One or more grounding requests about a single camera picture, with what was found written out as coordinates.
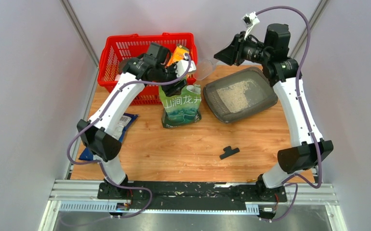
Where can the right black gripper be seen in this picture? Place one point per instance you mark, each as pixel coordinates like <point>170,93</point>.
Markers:
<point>232,54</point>

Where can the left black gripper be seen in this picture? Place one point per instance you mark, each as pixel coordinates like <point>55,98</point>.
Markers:
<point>171,90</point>

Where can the green cat litter bag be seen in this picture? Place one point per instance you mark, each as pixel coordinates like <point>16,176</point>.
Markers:
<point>182,109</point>

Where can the clear plastic scoop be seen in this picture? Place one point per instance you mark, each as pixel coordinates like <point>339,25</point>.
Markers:
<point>204,68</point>

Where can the black bag clip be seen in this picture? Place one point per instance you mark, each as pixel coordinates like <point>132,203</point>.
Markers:
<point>228,151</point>

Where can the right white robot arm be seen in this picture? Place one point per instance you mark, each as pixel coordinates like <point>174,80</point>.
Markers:
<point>308,147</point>

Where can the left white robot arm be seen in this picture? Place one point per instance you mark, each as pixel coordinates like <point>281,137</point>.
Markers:
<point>149,68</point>

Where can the grey litter box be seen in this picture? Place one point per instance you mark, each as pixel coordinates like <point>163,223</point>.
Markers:
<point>239,95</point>

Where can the colourful sponge pack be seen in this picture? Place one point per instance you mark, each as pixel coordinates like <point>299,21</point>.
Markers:
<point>177,54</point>

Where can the blue silver snack bag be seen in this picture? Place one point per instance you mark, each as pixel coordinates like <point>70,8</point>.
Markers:
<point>118,132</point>

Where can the red plastic shopping basket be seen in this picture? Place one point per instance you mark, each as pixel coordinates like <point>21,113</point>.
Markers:
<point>121,47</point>

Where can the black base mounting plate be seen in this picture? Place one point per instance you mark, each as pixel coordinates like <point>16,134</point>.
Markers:
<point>178,195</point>

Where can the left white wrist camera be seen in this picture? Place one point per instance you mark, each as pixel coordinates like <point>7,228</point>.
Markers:
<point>185,67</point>

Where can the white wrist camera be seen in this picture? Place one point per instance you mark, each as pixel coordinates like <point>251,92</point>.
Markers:
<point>250,20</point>
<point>185,67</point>

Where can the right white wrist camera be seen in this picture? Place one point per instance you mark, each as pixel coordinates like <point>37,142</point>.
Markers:
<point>250,20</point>

